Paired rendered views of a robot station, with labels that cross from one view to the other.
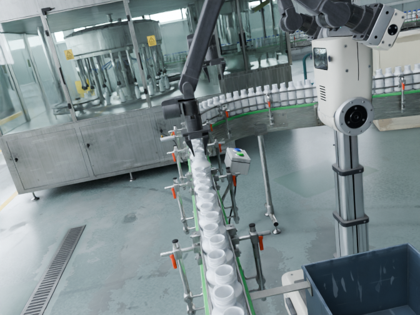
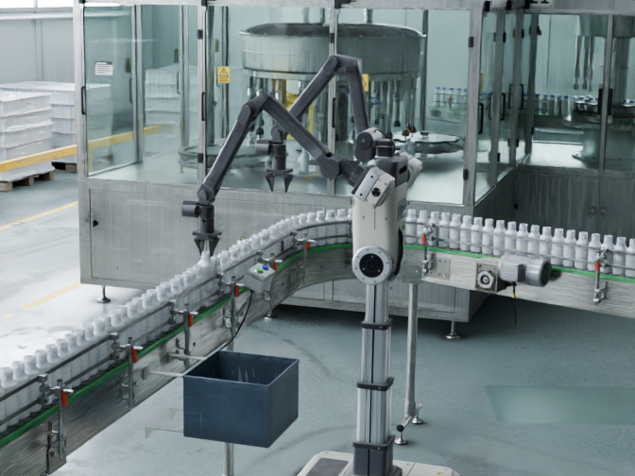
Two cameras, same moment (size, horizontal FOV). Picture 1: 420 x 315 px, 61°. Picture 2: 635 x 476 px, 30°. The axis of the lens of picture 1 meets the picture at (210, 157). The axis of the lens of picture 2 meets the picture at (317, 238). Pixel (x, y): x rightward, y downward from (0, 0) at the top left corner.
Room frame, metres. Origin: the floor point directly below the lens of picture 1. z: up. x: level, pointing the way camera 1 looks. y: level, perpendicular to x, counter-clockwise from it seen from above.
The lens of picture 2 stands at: (-2.91, -1.92, 2.23)
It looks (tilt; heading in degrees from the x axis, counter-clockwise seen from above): 12 degrees down; 20
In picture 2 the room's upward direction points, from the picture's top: 1 degrees clockwise
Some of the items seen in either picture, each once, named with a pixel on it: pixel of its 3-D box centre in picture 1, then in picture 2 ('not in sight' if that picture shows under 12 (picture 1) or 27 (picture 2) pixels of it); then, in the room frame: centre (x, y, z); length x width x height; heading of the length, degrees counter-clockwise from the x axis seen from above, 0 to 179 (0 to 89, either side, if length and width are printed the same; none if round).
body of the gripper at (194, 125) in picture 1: (194, 124); (207, 227); (1.23, 0.03, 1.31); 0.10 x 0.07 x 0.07; 92
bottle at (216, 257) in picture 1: (222, 286); (137, 321); (0.64, 0.02, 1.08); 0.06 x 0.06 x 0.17
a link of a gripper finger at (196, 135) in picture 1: (199, 142); (208, 245); (1.23, 0.03, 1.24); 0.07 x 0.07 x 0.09; 2
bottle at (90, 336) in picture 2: not in sight; (88, 348); (0.29, 0.01, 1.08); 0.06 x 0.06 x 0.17
